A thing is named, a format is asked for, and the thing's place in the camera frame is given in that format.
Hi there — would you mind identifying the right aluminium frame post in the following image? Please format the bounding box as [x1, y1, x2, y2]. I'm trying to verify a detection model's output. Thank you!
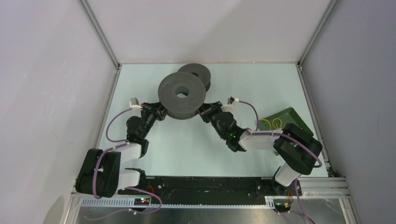
[297, 0, 339, 71]

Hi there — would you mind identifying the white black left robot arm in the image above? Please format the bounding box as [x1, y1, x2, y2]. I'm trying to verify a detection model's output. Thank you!
[75, 102, 166, 199]

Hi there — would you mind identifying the aluminium frame post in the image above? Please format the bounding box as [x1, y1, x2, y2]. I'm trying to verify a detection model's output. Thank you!
[78, 0, 120, 70]
[297, 0, 339, 71]

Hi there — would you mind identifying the white slotted cable duct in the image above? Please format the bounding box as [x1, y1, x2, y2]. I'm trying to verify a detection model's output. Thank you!
[79, 197, 276, 209]

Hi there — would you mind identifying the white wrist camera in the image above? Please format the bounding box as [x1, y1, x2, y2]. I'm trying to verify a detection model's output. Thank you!
[221, 97, 239, 112]
[129, 98, 142, 111]

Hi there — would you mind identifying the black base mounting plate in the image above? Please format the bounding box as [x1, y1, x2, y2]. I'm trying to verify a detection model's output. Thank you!
[137, 176, 289, 205]

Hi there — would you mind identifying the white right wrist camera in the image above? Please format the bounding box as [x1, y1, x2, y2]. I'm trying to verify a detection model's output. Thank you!
[221, 97, 239, 112]

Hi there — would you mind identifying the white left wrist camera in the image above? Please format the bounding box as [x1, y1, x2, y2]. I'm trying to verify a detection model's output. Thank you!
[129, 98, 142, 111]

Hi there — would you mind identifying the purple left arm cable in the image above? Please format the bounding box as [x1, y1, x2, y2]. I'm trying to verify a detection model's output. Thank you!
[92, 107, 134, 200]

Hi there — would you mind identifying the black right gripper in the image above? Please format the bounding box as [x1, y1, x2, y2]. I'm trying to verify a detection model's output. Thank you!
[194, 101, 226, 140]

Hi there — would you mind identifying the green tray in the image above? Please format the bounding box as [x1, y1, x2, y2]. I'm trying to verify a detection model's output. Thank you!
[259, 107, 313, 135]

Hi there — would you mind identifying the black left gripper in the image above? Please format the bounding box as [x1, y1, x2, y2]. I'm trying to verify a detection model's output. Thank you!
[140, 99, 172, 139]

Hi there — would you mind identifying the yellow wire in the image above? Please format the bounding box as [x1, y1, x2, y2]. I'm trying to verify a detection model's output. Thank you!
[262, 117, 283, 131]

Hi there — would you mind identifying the left aluminium frame post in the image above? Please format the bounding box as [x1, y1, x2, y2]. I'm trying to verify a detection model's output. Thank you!
[78, 0, 120, 70]

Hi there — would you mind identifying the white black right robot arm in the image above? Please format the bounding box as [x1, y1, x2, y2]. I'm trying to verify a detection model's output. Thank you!
[198, 100, 323, 195]

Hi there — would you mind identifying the dark grey spool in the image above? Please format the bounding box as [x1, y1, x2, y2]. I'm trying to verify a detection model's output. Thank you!
[178, 63, 211, 92]
[158, 72, 206, 120]

